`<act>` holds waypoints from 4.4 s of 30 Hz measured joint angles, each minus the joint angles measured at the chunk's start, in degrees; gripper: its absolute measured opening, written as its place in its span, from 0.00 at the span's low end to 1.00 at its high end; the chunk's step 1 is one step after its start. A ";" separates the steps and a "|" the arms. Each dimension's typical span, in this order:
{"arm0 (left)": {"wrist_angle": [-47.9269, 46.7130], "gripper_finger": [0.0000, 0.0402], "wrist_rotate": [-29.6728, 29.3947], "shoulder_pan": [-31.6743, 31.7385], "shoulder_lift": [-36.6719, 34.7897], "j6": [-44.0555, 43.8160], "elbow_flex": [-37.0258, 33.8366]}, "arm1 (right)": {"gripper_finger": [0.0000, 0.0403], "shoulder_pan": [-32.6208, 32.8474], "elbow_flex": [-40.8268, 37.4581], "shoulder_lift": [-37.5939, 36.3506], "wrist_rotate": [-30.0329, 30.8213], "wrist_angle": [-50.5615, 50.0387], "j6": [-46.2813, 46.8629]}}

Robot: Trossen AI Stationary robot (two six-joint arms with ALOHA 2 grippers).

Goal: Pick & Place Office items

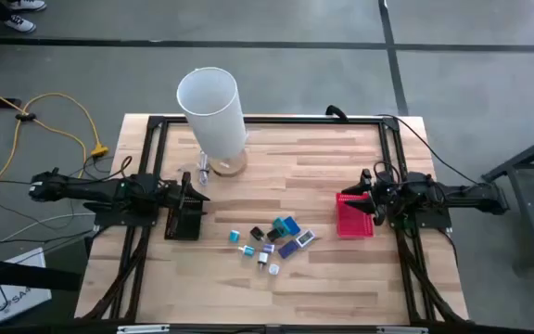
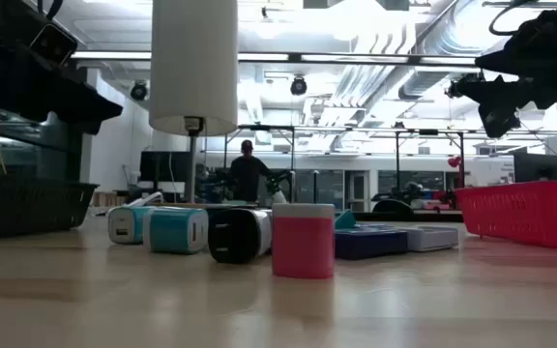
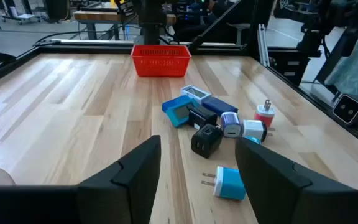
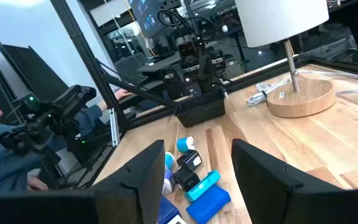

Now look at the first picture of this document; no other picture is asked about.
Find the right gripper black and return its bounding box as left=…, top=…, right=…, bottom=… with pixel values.
left=340, top=169, right=412, bottom=227

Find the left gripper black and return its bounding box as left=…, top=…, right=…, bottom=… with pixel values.
left=158, top=172, right=211, bottom=211

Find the white framed digital display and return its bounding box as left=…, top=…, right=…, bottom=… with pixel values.
left=294, top=229, right=317, bottom=249

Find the cyan framed digital display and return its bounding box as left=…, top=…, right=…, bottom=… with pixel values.
left=272, top=217, right=292, bottom=237

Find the navy framed digital display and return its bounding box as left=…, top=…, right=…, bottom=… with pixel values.
left=277, top=238, right=301, bottom=260

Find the red slotted plastic basket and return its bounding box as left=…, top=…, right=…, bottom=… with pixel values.
left=335, top=192, right=375, bottom=239

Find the black slotted plastic basket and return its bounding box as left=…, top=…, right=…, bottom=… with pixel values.
left=163, top=199, right=203, bottom=241

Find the round wooden lamp base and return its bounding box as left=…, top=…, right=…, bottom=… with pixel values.
left=209, top=148, right=248, bottom=178

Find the white cylindrical lamp shade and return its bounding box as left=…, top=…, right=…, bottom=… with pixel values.
left=176, top=67, right=249, bottom=161

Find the dark metal stand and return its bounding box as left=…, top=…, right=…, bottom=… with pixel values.
left=481, top=125, right=534, bottom=270

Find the white printed box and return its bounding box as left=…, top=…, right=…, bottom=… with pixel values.
left=0, top=247, right=53, bottom=326

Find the person's white shoe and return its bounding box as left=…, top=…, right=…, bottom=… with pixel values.
left=3, top=14, right=37, bottom=34
left=6, top=0, right=48, bottom=13

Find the white lamp cable bundle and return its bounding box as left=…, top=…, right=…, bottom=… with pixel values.
left=177, top=150, right=212, bottom=186

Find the black aluminium table frame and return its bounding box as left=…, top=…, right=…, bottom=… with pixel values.
left=79, top=114, right=470, bottom=326

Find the yellow extension cord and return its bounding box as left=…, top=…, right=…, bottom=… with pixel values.
left=0, top=78, right=110, bottom=214

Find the silver metal bracket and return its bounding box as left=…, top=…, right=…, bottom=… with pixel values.
left=117, top=324, right=171, bottom=334
left=376, top=326, right=429, bottom=334

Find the black frame beam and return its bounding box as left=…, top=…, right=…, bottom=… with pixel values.
left=0, top=254, right=83, bottom=292

